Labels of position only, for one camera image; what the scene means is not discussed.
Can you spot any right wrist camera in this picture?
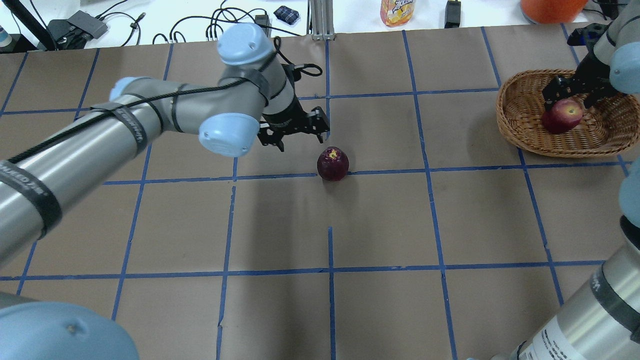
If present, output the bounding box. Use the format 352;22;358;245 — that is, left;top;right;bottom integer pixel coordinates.
566;23;608;48

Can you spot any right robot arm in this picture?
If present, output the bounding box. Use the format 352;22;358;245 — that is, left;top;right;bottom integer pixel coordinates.
329;92;629;360

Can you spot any black power adapter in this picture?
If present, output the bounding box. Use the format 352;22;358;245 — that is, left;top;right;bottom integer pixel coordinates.
443;0;462;28

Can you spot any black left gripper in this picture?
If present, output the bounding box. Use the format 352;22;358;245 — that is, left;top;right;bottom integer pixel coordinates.
257;97;330;153

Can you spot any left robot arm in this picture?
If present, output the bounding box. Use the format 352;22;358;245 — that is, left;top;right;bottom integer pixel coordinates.
0;23;330;360

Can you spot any woven wicker basket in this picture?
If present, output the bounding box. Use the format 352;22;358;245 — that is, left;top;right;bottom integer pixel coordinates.
495;69;640;158

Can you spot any aluminium frame post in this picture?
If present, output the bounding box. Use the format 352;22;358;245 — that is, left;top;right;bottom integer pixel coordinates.
307;0;336;41

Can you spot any small blue device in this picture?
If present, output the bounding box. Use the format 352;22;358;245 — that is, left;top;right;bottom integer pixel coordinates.
273;6;301;26

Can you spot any dark red apple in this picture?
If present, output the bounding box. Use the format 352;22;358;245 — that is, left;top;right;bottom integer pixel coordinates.
316;146;350;182

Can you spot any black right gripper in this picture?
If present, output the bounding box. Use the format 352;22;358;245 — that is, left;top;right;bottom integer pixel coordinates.
542;53;623;111

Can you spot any yellow drink bottle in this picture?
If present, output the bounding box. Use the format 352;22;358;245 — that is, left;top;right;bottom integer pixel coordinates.
379;0;416;28

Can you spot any orange bucket with grey lid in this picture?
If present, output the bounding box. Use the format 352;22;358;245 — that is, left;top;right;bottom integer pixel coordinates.
519;0;588;24

